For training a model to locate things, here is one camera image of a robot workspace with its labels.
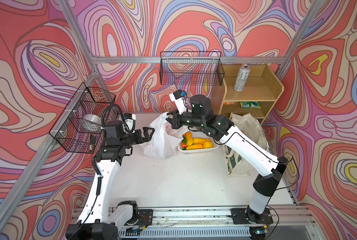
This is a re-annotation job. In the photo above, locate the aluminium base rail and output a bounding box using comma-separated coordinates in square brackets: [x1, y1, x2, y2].
[67, 205, 317, 240]

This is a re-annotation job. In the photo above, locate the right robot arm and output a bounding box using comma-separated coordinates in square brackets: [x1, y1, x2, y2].
[166, 90, 288, 224]

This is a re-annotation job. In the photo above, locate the black wire basket left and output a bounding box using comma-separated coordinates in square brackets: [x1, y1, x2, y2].
[49, 83, 116, 154]

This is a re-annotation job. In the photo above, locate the yellow toy mango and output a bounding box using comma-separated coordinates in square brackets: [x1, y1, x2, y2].
[193, 138, 211, 145]
[185, 132, 194, 147]
[186, 144, 203, 151]

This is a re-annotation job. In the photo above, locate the silver tape roll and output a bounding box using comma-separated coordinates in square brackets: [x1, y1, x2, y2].
[83, 114, 102, 125]

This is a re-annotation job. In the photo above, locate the white plastic perforated basket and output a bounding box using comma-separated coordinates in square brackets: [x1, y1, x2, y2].
[177, 131, 219, 154]

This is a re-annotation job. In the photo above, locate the wooden shelf unit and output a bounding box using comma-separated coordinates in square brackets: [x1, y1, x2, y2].
[210, 65, 284, 124]

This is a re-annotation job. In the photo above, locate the black wire basket back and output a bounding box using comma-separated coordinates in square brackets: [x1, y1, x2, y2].
[159, 50, 225, 86]

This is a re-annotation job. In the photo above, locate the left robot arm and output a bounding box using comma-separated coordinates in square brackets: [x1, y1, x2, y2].
[65, 104, 154, 240]

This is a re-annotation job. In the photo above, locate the cream canvas tote bag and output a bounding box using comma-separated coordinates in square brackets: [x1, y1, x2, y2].
[222, 113, 271, 177]

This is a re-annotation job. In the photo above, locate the green snack bag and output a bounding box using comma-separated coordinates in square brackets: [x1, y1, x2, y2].
[240, 102, 261, 109]

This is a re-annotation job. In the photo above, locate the black wire basket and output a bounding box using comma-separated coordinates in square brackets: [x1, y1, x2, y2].
[159, 50, 225, 86]
[49, 83, 116, 154]

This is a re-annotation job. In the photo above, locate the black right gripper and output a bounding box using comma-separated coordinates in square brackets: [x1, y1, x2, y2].
[162, 107, 205, 130]

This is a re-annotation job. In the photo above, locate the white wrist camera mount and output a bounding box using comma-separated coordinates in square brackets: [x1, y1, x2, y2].
[169, 90, 187, 114]
[123, 113, 136, 133]

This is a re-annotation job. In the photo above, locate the silver drink can back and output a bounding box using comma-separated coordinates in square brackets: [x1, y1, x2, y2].
[234, 64, 251, 92]

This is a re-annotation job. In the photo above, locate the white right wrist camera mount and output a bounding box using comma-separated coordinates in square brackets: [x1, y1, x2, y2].
[169, 90, 187, 114]

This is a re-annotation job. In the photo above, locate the white plastic grocery bag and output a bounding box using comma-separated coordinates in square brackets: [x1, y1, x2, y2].
[140, 113, 187, 160]

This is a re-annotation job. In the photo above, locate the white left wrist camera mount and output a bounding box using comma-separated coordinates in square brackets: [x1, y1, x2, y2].
[123, 113, 136, 133]

